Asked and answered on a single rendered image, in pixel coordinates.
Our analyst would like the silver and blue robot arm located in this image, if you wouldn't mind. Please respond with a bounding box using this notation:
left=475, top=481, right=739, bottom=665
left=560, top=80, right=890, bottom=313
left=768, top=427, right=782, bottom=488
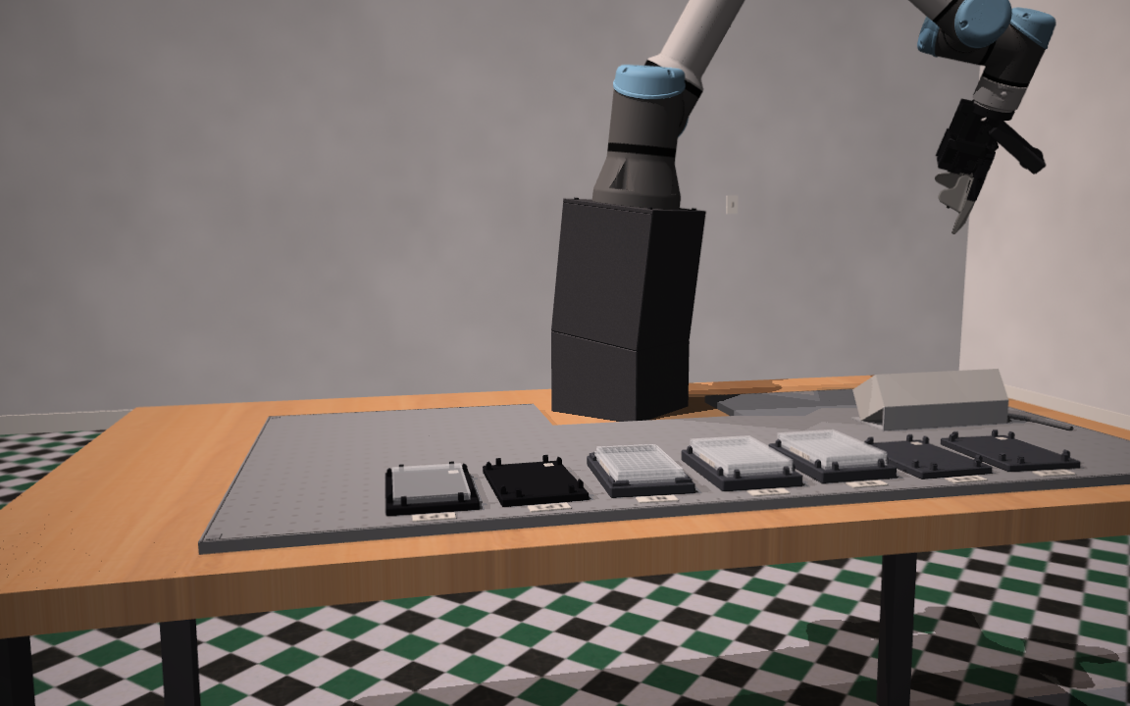
left=592, top=0, right=1057, bottom=210

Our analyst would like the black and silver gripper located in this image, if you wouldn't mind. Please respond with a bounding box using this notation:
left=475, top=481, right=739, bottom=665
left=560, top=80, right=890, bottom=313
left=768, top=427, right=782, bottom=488
left=935, top=99, right=1015, bottom=234

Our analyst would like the beige operator button panel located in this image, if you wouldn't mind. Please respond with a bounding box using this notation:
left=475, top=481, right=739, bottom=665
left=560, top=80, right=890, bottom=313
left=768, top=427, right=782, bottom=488
left=852, top=369, right=1074, bottom=432

